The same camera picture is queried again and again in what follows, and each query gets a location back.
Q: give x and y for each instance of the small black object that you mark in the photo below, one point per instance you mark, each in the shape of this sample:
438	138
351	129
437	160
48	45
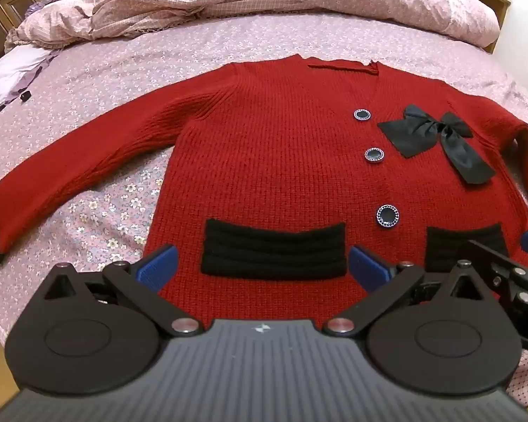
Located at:
25	96

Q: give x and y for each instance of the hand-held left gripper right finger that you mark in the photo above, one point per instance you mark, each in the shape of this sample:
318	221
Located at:
369	268

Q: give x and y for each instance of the pink floral bed sheet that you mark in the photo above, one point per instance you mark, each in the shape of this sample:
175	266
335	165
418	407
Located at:
114	79

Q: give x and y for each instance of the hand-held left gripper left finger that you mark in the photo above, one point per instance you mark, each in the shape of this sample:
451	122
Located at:
158	268

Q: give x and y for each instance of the red knit cardigan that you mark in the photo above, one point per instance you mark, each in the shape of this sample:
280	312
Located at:
268	162

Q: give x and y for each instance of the white pillow with purple ruffle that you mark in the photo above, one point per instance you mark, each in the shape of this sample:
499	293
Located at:
13	63

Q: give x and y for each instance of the wooden headboard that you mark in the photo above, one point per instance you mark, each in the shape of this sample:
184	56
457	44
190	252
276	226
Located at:
0	9

